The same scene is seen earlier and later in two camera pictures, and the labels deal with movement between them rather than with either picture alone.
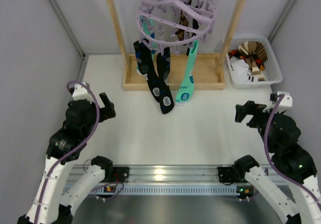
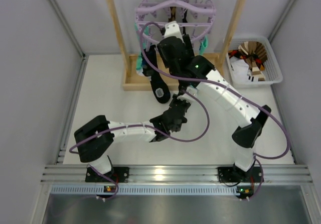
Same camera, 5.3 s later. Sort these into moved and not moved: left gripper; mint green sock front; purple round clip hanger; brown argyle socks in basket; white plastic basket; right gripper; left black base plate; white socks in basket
Moved: right gripper; mint green sock front; left gripper
Not moved: brown argyle socks in basket; white socks in basket; left black base plate; purple round clip hanger; white plastic basket
